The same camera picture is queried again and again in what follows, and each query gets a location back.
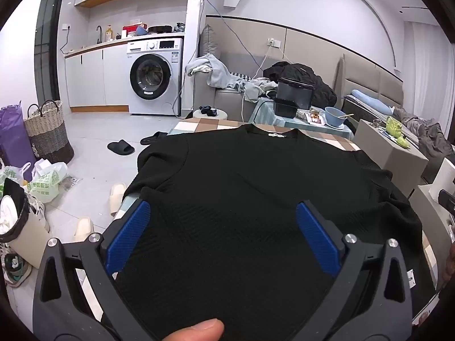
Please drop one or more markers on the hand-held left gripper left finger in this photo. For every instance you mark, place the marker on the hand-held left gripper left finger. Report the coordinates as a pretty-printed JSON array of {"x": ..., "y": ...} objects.
[{"x": 129, "y": 236}]

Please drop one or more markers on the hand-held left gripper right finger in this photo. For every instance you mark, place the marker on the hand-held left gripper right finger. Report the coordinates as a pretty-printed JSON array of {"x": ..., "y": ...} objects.
[{"x": 318, "y": 238}]

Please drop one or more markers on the black t-shirt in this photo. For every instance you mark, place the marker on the black t-shirt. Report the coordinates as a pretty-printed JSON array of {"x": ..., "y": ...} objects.
[{"x": 227, "y": 184}]

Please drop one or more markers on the grey clothes pile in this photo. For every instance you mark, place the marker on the grey clothes pile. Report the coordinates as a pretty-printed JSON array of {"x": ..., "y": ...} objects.
[{"x": 220, "y": 73}]

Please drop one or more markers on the person's right hand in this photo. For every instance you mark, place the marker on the person's right hand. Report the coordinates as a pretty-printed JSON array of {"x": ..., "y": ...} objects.
[{"x": 450, "y": 261}]

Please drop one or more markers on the person's left hand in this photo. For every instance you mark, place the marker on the person's left hand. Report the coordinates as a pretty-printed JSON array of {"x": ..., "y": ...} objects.
[{"x": 197, "y": 331}]

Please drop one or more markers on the white box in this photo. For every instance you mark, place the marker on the white box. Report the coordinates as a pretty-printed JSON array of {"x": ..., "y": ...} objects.
[{"x": 442, "y": 177}]

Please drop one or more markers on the low grey cabinet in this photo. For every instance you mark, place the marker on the low grey cabinet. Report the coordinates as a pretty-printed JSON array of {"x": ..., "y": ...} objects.
[{"x": 432, "y": 227}]

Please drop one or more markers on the beige slipper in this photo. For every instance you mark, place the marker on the beige slipper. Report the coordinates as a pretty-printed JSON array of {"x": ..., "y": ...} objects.
[
  {"x": 117, "y": 199},
  {"x": 84, "y": 229}
]

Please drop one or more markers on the grey blanket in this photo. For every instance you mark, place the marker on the grey blanket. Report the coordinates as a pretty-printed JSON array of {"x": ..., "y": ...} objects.
[{"x": 426, "y": 133}]

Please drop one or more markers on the small green toy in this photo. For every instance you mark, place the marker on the small green toy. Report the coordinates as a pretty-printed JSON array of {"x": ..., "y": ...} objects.
[{"x": 403, "y": 142}]

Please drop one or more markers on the black slipper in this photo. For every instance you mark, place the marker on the black slipper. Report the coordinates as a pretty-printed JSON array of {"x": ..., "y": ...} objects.
[
  {"x": 153, "y": 137},
  {"x": 121, "y": 147}
]

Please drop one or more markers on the large green toy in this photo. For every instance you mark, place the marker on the large green toy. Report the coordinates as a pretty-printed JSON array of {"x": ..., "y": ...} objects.
[{"x": 394, "y": 127}]

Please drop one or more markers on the white green plastic bag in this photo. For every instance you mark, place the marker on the white green plastic bag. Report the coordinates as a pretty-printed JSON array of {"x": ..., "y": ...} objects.
[
  {"x": 46, "y": 184},
  {"x": 10, "y": 179}
]

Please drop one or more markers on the beige trash bin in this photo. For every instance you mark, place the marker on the beige trash bin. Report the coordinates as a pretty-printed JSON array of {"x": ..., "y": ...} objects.
[{"x": 25, "y": 234}]

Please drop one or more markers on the sneakers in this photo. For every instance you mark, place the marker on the sneakers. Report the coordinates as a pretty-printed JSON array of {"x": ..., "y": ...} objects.
[{"x": 14, "y": 270}]

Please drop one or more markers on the snack packet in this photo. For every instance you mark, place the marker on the snack packet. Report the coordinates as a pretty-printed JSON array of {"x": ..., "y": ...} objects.
[{"x": 312, "y": 117}]

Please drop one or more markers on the bed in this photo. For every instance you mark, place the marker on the bed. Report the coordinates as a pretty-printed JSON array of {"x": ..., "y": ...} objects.
[{"x": 362, "y": 113}]

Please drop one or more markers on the blue bowl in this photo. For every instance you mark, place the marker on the blue bowl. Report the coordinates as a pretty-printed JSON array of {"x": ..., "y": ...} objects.
[{"x": 336, "y": 116}]

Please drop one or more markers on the wooden spoon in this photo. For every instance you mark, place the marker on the wooden spoon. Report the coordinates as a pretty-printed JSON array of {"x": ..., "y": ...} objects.
[{"x": 346, "y": 116}]

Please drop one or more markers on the blue pillow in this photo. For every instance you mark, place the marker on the blue pillow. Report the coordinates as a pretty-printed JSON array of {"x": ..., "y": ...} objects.
[{"x": 371, "y": 100}]

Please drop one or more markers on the white curtain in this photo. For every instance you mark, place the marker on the white curtain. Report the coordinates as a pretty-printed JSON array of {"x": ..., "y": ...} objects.
[{"x": 430, "y": 71}]

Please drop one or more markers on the small black container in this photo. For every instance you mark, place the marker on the small black container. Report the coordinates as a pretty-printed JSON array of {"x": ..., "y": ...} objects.
[{"x": 284, "y": 110}]

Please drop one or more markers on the woven laundry basket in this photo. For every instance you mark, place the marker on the woven laundry basket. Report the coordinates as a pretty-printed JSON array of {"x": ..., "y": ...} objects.
[{"x": 48, "y": 131}]

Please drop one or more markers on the brown blue checkered tablecloth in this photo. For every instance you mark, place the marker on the brown blue checkered tablecloth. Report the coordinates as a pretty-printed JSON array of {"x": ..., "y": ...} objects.
[{"x": 213, "y": 125}]

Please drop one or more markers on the large black container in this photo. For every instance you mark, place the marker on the large black container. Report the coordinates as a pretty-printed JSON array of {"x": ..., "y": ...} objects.
[{"x": 295, "y": 94}]

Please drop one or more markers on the black socks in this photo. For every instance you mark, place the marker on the black socks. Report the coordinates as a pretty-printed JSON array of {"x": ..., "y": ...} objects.
[{"x": 208, "y": 110}]

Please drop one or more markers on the black jacket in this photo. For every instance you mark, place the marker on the black jacket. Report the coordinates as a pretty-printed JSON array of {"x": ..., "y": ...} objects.
[{"x": 321, "y": 88}]

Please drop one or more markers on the purple bag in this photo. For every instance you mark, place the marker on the purple bag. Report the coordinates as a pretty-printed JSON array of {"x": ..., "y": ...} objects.
[{"x": 12, "y": 138}]

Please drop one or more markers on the round white stool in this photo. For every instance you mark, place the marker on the round white stool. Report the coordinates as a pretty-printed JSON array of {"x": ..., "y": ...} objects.
[{"x": 222, "y": 114}]

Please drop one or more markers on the beige sofa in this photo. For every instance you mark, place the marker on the beige sofa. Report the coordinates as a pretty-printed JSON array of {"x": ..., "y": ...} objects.
[{"x": 227, "y": 104}]

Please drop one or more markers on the white base cabinets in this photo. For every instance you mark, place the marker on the white base cabinets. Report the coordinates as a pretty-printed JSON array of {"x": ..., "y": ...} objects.
[{"x": 89, "y": 78}]

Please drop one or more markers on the white washing machine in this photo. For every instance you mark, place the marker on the white washing machine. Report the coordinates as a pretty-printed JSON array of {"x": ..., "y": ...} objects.
[{"x": 156, "y": 74}]

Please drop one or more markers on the yellow bottle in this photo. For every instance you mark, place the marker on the yellow bottle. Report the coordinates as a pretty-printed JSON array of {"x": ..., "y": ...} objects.
[{"x": 108, "y": 34}]

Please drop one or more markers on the red box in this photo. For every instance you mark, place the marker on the red box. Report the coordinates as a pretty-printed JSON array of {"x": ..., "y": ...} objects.
[{"x": 129, "y": 31}]

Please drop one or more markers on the black faucet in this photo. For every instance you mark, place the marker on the black faucet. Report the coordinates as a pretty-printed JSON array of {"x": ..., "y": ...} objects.
[{"x": 99, "y": 32}]

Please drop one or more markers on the black pan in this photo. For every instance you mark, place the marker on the black pan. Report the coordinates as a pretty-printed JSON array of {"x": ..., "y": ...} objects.
[{"x": 160, "y": 29}]

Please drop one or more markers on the grey pillow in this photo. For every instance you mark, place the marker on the grey pillow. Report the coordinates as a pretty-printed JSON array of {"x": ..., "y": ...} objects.
[{"x": 209, "y": 42}]

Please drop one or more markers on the dark glass door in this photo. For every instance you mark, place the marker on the dark glass door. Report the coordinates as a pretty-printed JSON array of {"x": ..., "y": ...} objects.
[{"x": 46, "y": 42}]

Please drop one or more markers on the white wall socket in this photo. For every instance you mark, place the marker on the white wall socket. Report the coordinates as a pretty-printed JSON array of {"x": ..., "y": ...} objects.
[{"x": 273, "y": 42}]

